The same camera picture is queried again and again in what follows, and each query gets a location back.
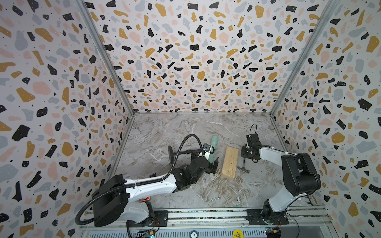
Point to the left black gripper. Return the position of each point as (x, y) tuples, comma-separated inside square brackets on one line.
[(212, 163)]

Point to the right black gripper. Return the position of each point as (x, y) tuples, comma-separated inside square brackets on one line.
[(244, 153)]

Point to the wooden plank block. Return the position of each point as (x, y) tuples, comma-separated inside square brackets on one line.
[(230, 163)]

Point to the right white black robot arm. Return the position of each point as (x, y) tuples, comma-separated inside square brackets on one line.
[(300, 177)]

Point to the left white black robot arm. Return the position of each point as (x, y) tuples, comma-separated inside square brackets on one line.
[(124, 203)]

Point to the black disc stand rod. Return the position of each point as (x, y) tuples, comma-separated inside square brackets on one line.
[(172, 153)]

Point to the purple card packet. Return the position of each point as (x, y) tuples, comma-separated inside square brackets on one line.
[(144, 199)]

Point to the yellow round sticker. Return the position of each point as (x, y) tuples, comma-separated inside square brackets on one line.
[(238, 234)]

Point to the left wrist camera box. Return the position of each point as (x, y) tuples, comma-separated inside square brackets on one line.
[(207, 149)]

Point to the mint green handle tool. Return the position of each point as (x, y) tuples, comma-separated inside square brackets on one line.
[(214, 142)]

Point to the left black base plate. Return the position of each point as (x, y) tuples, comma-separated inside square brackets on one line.
[(159, 218)]

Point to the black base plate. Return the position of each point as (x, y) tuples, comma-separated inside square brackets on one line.
[(266, 216), (159, 218)]

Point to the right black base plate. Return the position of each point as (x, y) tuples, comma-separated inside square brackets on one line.
[(266, 216)]

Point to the aluminium rail frame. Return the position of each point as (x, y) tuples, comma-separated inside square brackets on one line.
[(304, 222)]

